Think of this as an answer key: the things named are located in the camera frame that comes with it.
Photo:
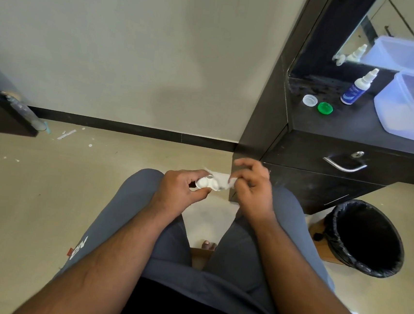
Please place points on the person's left hand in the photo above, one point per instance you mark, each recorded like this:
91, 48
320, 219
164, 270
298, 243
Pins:
176, 196

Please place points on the person's right hand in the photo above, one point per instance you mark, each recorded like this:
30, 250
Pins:
254, 192

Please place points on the white contact lens case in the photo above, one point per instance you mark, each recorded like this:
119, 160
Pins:
204, 183

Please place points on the white tissue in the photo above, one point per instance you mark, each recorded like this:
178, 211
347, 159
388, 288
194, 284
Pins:
223, 178

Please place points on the white clear lens cap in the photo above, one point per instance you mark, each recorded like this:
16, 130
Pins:
310, 100

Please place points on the green lens cap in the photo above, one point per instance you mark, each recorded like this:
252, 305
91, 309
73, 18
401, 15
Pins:
325, 108

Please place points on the blue white solution bottle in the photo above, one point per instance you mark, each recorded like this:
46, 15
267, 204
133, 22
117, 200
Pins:
353, 92

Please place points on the person's left forearm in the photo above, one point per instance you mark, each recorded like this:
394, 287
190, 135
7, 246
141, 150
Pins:
98, 265

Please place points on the person's right forearm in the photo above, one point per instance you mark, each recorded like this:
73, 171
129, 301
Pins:
307, 289

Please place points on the person's foot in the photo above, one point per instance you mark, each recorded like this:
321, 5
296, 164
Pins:
208, 245

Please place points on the black dresser cabinet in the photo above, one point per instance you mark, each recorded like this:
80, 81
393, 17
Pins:
298, 189

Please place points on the brown wooden stool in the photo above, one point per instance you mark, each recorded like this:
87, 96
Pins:
199, 258

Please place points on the grey trousers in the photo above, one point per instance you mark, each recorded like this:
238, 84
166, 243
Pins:
233, 267

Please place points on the silver drawer lock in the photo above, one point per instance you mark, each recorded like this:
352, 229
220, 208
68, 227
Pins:
357, 154

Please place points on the dark shirt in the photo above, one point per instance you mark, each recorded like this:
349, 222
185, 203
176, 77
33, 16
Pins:
177, 309

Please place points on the black lined trash bin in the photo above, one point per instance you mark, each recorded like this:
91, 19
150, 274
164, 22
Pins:
365, 239

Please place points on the white floor scrap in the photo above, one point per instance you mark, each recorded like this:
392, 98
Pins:
66, 134

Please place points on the clear blue plastic container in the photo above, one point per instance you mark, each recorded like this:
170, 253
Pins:
400, 119

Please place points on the clear plastic wrap strip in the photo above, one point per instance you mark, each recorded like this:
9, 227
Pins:
27, 112

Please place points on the dresser mirror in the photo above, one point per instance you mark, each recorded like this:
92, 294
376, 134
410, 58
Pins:
406, 21

